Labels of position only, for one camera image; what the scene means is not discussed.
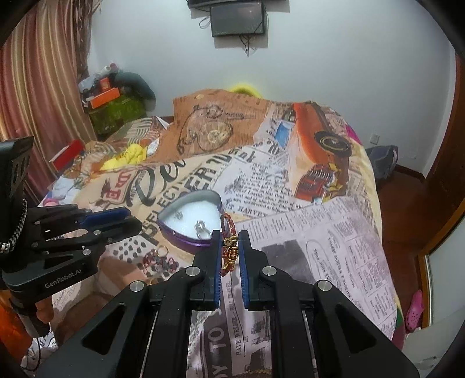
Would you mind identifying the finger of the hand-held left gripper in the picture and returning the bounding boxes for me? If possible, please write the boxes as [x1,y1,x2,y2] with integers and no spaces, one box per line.
[28,214,143,261]
[28,204,132,241]

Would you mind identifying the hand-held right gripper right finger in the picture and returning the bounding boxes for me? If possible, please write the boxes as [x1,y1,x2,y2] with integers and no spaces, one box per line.
[238,230,433,378]

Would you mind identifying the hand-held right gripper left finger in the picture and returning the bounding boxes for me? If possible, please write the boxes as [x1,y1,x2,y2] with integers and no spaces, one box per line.
[36,230,223,378]

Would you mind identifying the red braided bracelet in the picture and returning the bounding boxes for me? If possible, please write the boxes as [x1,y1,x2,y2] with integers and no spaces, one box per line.
[219,213,240,275]

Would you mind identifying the purple heart-shaped jewelry box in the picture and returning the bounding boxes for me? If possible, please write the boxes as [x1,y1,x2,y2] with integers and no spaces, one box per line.
[157,192,223,255]

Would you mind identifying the red beaded jewelry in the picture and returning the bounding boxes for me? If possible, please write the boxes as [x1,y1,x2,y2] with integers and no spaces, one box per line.
[140,245,178,281]

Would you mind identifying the printed blanket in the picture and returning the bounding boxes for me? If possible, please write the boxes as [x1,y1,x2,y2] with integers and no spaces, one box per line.
[22,87,405,378]

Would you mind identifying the yellow cloth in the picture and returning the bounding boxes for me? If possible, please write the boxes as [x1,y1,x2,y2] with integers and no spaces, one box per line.
[100,143,148,171]

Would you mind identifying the red box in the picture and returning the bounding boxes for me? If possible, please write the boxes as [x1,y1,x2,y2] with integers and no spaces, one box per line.
[48,140,86,172]

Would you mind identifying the green box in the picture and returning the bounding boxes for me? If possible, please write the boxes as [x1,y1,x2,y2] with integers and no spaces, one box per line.
[87,94,148,136]

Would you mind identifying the orange box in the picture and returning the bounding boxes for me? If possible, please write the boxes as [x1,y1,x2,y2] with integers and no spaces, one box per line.
[89,86,121,109]

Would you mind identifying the dark grey cloth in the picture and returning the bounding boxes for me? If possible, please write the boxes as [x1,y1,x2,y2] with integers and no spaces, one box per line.
[116,72,157,110]

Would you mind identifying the striped curtain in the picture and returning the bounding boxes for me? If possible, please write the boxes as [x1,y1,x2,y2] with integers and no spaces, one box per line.
[0,0,99,204]

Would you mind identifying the pink shoe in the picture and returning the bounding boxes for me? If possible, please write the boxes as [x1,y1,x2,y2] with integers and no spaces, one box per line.
[405,290,425,334]

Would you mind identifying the dark bag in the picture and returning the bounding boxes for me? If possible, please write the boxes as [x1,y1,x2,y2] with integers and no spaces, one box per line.
[365,145,399,181]

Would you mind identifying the yellow pillow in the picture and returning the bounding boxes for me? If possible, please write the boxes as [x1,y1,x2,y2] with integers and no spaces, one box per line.
[230,83,262,97]

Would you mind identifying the wooden door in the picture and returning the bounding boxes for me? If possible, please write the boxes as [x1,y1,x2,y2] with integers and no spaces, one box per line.
[421,51,465,257]

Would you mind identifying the black white braided cord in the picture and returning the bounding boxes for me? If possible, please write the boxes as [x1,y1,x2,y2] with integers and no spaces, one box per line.
[0,199,28,255]

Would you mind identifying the black cables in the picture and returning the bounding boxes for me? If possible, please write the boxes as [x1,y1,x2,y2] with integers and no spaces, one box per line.
[237,34,256,58]

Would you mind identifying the black wall monitor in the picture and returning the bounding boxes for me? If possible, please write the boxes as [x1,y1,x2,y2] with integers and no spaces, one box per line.
[210,2,266,37]

